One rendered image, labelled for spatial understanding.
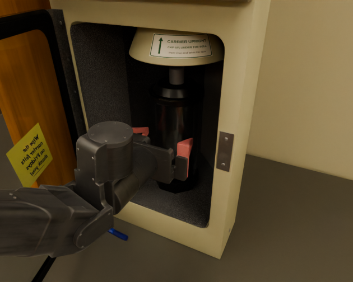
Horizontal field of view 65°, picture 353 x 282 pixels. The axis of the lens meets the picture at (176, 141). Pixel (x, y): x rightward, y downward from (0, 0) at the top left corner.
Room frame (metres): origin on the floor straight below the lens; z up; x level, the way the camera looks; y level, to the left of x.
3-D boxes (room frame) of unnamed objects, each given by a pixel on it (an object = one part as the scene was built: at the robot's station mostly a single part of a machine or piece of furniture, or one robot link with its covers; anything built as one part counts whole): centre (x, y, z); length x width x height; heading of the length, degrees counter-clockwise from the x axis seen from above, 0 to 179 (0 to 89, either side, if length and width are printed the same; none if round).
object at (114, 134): (0.28, 0.11, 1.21); 0.12 x 0.09 x 0.11; 143
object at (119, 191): (0.30, 0.09, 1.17); 0.07 x 0.06 x 0.07; 155
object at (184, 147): (0.41, 0.00, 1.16); 0.09 x 0.07 x 0.07; 155
